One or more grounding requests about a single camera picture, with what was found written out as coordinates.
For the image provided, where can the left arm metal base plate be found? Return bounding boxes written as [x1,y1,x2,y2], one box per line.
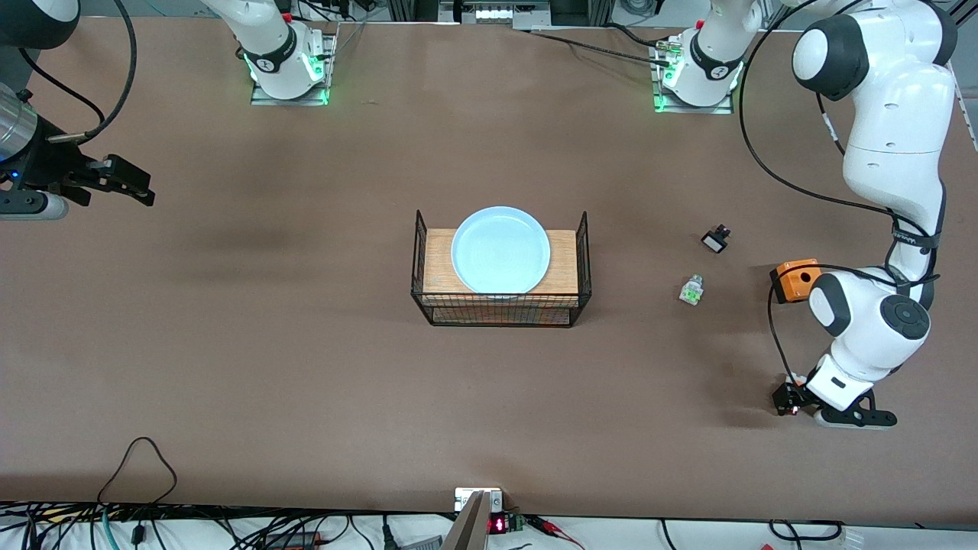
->
[649,37,736,115]

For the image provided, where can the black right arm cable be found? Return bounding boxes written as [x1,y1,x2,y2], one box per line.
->
[19,0,138,146]

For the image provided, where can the black cable to arm base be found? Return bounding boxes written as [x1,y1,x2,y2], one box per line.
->
[527,29,677,68]

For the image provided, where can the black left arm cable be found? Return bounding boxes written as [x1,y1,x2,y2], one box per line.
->
[737,0,944,383]

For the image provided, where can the lit device behind table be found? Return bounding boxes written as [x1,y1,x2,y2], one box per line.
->
[439,0,551,28]

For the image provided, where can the black wire rack wooden shelf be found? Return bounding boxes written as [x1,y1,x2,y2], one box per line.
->
[410,210,593,329]

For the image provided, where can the small silver box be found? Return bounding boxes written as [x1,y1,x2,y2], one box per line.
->
[455,487,505,513]

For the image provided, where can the light blue round plate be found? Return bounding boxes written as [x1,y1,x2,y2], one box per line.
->
[451,205,552,296]

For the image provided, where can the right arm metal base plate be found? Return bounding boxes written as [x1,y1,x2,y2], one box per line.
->
[251,31,338,106]

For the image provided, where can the black coiled cable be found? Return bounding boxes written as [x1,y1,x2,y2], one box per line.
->
[768,519,845,543]

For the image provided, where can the thin black looped cable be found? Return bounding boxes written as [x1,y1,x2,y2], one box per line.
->
[96,437,178,505]

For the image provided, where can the red clip lead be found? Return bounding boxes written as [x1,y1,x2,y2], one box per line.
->
[527,516,585,550]

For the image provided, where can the orange button enclosure box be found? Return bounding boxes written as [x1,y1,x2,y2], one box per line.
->
[769,260,824,305]

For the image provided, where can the grey metal bar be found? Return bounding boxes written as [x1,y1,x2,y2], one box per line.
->
[442,491,490,550]

